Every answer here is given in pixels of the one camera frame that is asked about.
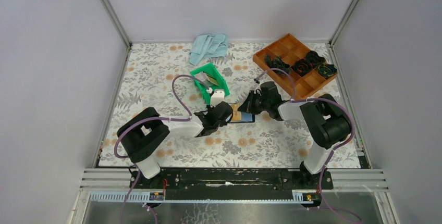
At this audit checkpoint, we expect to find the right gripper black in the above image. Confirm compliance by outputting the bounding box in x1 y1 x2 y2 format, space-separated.
238 91 269 115

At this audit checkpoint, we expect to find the black card holder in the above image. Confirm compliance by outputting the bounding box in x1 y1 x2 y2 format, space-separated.
228 112 255 123

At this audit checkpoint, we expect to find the gold credit card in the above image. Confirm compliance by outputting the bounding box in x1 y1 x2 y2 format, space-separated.
231 103 242 122

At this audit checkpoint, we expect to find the green plastic bin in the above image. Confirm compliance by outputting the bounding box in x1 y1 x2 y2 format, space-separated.
190 63 230 104

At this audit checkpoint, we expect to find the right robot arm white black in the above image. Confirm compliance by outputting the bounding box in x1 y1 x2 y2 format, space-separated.
238 82 354 189

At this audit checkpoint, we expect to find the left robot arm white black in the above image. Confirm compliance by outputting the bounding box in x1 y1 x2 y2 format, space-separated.
117 102 233 188

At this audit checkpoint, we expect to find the stack of cards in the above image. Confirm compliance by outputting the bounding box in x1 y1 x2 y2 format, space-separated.
198 72 219 86

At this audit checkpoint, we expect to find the orange compartment tray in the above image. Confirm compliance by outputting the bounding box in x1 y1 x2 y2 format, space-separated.
253 33 338 99

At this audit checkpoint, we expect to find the light blue cloth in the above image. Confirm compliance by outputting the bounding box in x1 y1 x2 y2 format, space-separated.
189 34 229 66

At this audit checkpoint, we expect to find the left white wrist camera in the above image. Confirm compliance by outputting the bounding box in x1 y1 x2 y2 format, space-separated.
206 88 225 107

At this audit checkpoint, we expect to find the dark rolled strap left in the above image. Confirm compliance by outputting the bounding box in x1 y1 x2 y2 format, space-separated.
264 54 291 77

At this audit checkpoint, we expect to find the dark rolled strap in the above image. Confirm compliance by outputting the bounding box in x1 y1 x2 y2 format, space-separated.
305 50 326 68
291 58 313 78
317 64 338 80
264 54 291 77

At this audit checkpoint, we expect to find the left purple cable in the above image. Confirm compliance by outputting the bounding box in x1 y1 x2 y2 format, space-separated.
114 74 213 224

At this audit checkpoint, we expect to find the purple cable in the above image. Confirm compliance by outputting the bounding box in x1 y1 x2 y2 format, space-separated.
114 74 213 224
253 68 363 224

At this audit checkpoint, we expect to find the dark rolled strap middle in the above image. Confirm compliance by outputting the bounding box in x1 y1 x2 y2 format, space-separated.
291 58 313 78

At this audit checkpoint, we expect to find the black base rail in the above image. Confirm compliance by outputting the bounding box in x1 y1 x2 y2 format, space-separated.
129 168 334 202

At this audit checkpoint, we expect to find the dark rolled strap top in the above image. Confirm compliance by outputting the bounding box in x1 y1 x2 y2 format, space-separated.
305 50 326 68

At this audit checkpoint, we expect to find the dark rolled strap right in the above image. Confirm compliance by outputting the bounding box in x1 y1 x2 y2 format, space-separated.
317 64 338 80

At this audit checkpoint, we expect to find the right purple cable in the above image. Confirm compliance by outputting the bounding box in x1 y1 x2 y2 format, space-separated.
253 68 363 224

